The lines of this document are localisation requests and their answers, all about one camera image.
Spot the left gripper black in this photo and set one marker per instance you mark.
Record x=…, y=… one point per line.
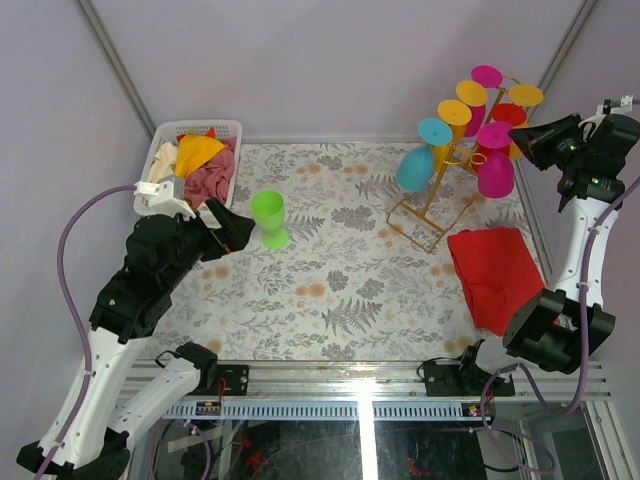
x=235, y=232

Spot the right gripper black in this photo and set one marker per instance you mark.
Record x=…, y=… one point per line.
x=535, y=142

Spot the red plastic wine glass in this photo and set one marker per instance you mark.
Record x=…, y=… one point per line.
x=494, y=136

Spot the green plastic wine glass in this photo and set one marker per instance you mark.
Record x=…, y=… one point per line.
x=268, y=210

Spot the magenta plastic wine glass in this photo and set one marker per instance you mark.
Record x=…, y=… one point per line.
x=496, y=176

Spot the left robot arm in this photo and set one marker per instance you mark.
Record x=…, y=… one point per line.
x=93, y=437

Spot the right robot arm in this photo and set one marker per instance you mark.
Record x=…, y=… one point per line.
x=561, y=325

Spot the rear right yellow wine glass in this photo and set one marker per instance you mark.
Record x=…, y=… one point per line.
x=524, y=97

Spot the yellow wine glass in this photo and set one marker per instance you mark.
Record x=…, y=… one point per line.
x=457, y=115
x=524, y=97
x=475, y=96

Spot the rear magenta wine glass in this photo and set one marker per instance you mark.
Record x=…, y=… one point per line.
x=488, y=76

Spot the middle yellow wine glass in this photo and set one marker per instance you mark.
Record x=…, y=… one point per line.
x=475, y=96

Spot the front yellow wine glass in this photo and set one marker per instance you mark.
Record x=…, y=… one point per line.
x=457, y=115

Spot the teal plastic wine glass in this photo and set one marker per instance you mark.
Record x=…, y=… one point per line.
x=417, y=166

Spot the pink cloth in basket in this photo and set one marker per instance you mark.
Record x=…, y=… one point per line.
x=212, y=179

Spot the yellow cloth in basket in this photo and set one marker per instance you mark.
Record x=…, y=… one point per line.
x=195, y=150

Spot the cream floral cloth in basket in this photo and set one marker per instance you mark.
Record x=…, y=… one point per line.
x=163, y=163

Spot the white plastic basket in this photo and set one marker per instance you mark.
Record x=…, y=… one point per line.
x=168, y=132

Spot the red folded cloth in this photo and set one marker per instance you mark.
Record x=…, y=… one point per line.
x=497, y=273

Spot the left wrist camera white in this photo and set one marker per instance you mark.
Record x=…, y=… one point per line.
x=165, y=198

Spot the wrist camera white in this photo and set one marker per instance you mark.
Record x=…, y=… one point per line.
x=624, y=105
x=165, y=198

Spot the gold wire glass rack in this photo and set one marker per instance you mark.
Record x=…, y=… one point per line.
x=427, y=217

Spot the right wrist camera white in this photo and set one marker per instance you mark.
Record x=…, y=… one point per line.
x=624, y=105

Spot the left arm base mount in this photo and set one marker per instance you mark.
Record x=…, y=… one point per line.
x=221, y=380

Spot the aluminium front rail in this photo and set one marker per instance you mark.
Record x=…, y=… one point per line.
x=302, y=380

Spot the slotted grey cable duct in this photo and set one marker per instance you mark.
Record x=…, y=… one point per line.
x=339, y=410

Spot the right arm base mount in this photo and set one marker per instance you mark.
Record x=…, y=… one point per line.
x=453, y=377

